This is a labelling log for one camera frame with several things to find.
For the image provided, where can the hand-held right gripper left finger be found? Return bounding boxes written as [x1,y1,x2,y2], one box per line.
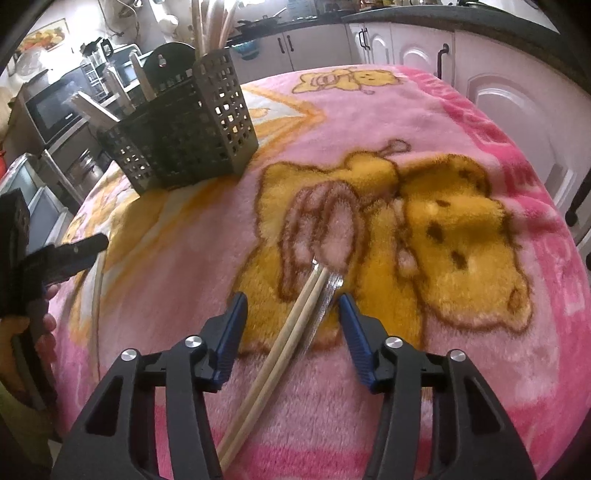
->
[50,292,249,480]

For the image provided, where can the black frying pan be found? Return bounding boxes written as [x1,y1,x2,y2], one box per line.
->
[235,9,289,31]

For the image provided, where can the teal plastic basket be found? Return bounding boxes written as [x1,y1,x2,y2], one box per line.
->
[230,39,259,61]

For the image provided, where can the dark grey utensil caddy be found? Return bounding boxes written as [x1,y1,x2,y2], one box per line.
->
[97,46,259,195]

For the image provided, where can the black microwave oven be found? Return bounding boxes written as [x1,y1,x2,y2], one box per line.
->
[23,65,100,144]

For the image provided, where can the dark kitchen countertop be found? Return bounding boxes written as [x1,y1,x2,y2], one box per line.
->
[231,0,568,61]

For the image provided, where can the black round utensil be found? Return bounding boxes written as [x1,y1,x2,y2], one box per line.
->
[142,42,197,100]

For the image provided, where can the person's left forearm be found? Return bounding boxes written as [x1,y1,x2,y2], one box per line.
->
[0,378,56,467]

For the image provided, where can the person's left hand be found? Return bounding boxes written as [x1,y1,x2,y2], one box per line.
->
[0,282,62,408]

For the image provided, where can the grey storage drawers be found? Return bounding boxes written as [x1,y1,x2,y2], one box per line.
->
[0,157,75,232]

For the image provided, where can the white kettle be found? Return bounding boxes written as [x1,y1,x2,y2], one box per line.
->
[157,13,182,41]

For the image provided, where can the wooden chopstick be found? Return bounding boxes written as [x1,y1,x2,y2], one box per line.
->
[221,270,326,478]
[216,267,320,462]
[90,251,105,326]

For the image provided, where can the fruit wall poster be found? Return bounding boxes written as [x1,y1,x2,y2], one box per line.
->
[16,18,70,61]

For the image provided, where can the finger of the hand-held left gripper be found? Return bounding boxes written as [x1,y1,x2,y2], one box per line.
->
[19,233,110,284]

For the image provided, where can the steel pot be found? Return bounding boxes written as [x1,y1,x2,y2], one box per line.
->
[67,152,105,183]

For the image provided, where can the pink printed blanket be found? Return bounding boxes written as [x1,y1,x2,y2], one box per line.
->
[48,65,585,480]

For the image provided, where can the pale wooden spatula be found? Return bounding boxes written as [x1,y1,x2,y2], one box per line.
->
[104,68,127,116]
[128,52,158,102]
[69,91,121,130]

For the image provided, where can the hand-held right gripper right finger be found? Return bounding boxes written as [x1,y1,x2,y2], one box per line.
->
[338,294,537,480]

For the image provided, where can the bundle of chopsticks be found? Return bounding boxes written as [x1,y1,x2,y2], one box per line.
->
[191,0,243,58]

